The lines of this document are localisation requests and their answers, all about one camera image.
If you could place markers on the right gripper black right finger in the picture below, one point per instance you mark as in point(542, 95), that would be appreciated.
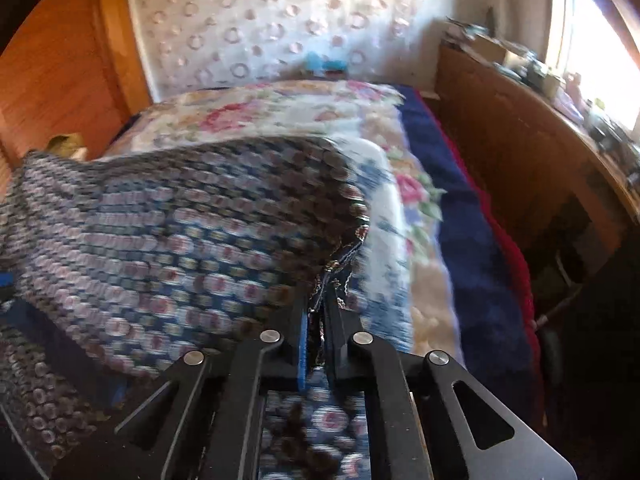
point(427, 416)

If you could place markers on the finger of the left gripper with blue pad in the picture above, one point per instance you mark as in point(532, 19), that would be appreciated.
point(6, 286)

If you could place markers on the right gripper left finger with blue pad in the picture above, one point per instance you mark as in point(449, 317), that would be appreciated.
point(202, 418)

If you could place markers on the navy patterned silk shirt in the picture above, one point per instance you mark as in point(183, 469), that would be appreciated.
point(120, 266)

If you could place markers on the navy blue blanket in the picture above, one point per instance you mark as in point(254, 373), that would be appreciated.
point(494, 347)

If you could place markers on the blue floral white bedsheet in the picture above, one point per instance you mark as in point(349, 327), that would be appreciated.
point(380, 286)

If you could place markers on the pink floral quilt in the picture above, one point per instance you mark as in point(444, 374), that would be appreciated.
point(335, 110)

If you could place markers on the brown plush toy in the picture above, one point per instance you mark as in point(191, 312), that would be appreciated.
point(70, 145)

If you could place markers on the red blanket edge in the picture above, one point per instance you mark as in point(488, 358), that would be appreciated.
point(520, 284)

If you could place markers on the wooden louvered wardrobe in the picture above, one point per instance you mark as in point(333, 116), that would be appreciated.
point(67, 66)

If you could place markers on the long wooden side cabinet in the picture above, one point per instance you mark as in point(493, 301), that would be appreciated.
point(548, 185)

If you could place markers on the sheer circle-patterned curtain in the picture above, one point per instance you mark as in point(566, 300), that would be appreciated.
point(186, 45)

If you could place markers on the teal box behind bed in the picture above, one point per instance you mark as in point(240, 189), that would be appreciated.
point(319, 65)

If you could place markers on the cardboard box on cabinet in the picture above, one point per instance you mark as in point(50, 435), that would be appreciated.
point(489, 49)

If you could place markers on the bright window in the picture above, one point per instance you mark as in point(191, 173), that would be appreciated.
point(582, 41)

